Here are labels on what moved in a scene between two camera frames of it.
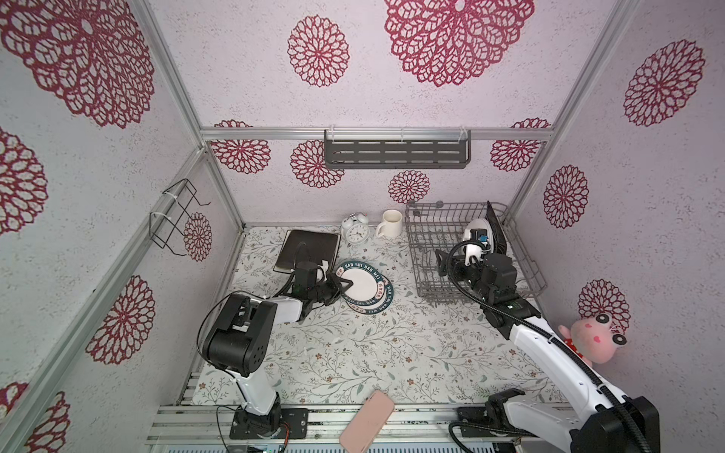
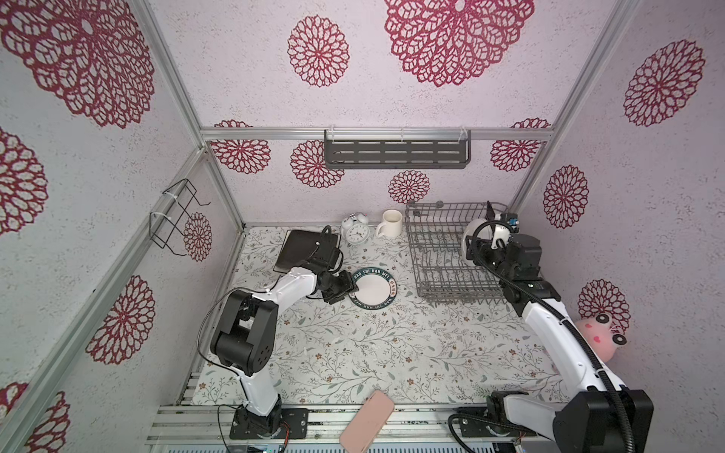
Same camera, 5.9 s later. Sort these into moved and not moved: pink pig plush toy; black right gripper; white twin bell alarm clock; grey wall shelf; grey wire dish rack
Moved: black right gripper
Not moved: grey wall shelf; white twin bell alarm clock; grey wire dish rack; pink pig plush toy
